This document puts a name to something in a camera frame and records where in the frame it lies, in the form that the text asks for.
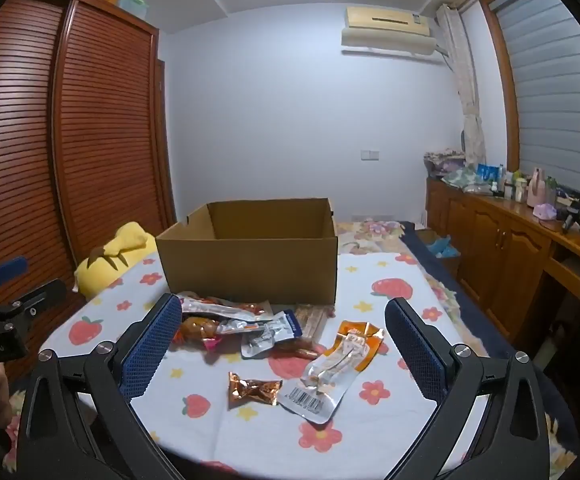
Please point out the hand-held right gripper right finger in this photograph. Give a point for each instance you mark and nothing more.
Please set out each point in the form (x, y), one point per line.
(414, 350)

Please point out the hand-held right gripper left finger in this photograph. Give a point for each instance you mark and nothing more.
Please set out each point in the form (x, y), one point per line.
(152, 345)

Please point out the brown snack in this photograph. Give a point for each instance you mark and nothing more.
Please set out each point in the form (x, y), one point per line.
(197, 330)

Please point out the orange and white snack packet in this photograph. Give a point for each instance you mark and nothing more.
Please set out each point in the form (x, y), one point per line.
(340, 370)

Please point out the white chicken claw packet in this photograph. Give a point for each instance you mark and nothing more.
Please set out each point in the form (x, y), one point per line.
(225, 307)

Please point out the clear grain bar packet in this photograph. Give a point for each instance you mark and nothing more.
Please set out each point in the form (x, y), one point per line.
(312, 322)

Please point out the copper foil candy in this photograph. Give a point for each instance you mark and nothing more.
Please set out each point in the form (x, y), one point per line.
(252, 390)

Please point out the brown sausage stick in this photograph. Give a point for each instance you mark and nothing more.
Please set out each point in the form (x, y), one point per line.
(297, 351)

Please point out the silver and blue snack packet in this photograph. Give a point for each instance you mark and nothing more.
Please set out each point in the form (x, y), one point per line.
(270, 335)

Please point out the brown cardboard box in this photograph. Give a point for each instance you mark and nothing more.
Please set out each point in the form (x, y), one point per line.
(250, 270)

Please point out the yellow plush toy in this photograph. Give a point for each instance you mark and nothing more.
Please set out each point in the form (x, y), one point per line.
(105, 260)

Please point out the blue plastic bag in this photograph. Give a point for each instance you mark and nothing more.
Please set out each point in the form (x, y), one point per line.
(444, 247)

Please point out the wooden slatted wardrobe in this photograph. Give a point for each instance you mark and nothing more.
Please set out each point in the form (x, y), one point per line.
(30, 160)

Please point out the floral bed quilt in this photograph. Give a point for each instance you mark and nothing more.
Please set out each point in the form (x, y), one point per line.
(369, 232)

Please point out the wooden sideboard cabinet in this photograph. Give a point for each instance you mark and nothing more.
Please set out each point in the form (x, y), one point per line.
(499, 255)

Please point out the folded cloth pile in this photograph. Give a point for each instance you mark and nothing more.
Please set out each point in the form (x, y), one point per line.
(444, 165)

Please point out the purple cap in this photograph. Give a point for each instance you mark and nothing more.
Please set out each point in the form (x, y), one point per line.
(544, 212)

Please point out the blue wipes packet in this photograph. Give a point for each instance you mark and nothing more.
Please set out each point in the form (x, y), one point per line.
(487, 174)

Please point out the pink bottle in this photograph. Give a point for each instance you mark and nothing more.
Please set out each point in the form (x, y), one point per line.
(537, 190)

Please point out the beige floral curtain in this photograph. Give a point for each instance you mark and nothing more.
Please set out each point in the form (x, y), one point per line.
(467, 110)

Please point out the grey window blind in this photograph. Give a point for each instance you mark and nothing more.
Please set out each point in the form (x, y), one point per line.
(559, 110)

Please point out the white wall switch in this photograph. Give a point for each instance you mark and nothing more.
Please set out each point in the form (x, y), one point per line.
(369, 154)

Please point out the wall air conditioner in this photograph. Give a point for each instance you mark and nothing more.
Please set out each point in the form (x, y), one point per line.
(389, 30)

